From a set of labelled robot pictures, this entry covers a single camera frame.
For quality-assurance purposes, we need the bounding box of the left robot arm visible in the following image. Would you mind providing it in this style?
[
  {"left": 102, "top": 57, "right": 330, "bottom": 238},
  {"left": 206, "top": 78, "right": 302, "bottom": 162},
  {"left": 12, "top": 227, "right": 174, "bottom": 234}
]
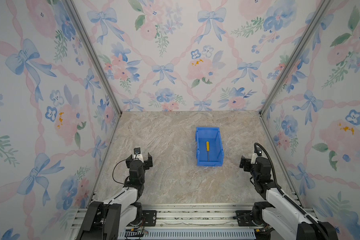
[{"left": 77, "top": 147, "right": 153, "bottom": 240}]

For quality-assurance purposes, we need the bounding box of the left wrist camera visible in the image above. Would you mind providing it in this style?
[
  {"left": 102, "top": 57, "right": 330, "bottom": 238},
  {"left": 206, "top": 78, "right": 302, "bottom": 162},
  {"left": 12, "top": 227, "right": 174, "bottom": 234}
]
[{"left": 133, "top": 147, "right": 144, "bottom": 162}]

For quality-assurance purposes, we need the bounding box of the left corner aluminium post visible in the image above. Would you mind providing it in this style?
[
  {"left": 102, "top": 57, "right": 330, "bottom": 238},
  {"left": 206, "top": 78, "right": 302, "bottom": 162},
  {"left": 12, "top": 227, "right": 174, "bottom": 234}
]
[{"left": 61, "top": 0, "right": 122, "bottom": 116}]

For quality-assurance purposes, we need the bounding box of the yellow handled screwdriver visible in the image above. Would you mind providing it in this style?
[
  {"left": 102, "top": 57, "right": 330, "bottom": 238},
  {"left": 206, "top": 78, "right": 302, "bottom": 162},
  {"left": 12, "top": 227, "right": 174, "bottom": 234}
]
[{"left": 206, "top": 141, "right": 210, "bottom": 162}]

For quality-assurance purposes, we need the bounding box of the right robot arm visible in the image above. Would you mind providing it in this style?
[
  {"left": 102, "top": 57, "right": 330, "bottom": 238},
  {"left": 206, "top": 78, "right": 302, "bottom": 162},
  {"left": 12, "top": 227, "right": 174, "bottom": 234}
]
[{"left": 235, "top": 154, "right": 338, "bottom": 240}]

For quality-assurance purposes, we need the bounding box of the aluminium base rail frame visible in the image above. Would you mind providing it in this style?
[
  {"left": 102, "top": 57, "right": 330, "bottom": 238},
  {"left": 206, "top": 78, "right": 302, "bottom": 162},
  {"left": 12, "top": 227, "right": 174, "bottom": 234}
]
[{"left": 68, "top": 203, "right": 319, "bottom": 240}]

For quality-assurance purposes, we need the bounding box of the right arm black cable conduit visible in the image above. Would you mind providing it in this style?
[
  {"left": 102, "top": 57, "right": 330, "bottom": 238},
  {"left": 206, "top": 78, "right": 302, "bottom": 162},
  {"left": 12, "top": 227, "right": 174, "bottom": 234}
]
[{"left": 253, "top": 142, "right": 331, "bottom": 240}]

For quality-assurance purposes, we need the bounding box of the right corner aluminium post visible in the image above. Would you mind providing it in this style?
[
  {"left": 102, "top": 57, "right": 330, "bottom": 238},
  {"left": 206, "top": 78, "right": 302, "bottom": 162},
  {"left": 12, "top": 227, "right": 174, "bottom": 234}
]
[{"left": 259, "top": 0, "right": 333, "bottom": 117}]

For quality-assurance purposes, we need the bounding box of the blue plastic bin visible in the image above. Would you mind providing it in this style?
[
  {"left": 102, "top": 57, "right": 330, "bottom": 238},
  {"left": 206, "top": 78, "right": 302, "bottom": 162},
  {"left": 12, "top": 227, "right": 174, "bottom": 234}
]
[{"left": 195, "top": 127, "right": 224, "bottom": 167}]

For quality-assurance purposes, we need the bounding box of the corner aluminium post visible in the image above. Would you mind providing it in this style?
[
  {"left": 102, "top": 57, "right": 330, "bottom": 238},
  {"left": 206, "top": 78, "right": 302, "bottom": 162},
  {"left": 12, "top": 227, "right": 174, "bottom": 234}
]
[
  {"left": 259, "top": 0, "right": 333, "bottom": 117},
  {"left": 61, "top": 0, "right": 122, "bottom": 116}
]

